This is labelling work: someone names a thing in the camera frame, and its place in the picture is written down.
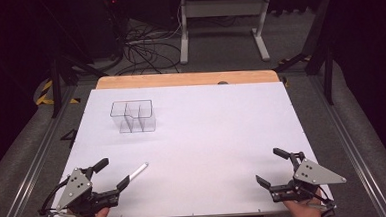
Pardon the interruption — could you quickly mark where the black computer case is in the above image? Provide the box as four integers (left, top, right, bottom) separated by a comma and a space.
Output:
71, 0, 127, 63

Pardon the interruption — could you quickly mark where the yellow black hazard tape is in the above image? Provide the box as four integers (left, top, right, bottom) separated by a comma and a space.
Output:
33, 77, 82, 107

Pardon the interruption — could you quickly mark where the white metal table frame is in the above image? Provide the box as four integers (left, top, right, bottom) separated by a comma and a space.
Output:
176, 0, 276, 67

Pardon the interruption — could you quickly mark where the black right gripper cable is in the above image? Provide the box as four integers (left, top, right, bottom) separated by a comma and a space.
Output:
313, 184, 338, 217

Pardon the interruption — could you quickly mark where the clear acrylic organizer box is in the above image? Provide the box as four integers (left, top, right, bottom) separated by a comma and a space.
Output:
109, 98, 157, 135

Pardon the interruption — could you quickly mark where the tangle of black floor cables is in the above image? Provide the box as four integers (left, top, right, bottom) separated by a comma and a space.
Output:
110, 2, 184, 78

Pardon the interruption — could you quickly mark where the person's right hand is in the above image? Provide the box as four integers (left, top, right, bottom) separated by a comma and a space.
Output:
281, 189, 327, 217

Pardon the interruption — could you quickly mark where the white table cover sheet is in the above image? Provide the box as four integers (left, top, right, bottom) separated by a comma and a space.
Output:
43, 76, 335, 217

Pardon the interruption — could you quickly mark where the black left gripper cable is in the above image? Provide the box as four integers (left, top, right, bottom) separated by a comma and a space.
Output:
35, 175, 75, 217

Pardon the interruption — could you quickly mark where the black metal stand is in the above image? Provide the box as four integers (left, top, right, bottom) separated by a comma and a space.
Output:
269, 0, 338, 109
46, 42, 110, 120

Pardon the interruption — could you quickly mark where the grey metal floor rail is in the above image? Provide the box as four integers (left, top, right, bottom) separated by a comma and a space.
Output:
0, 83, 86, 217
307, 69, 386, 217

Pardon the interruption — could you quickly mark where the white pen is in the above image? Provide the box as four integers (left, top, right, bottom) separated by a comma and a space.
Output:
126, 161, 151, 184

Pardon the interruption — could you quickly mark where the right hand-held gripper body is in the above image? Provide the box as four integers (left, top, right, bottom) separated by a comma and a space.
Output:
266, 149, 349, 205

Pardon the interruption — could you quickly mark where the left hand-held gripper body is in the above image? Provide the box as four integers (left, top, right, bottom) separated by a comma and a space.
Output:
53, 165, 122, 217

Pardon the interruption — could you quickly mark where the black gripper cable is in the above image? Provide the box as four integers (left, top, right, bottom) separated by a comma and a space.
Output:
313, 184, 338, 217
35, 175, 75, 217

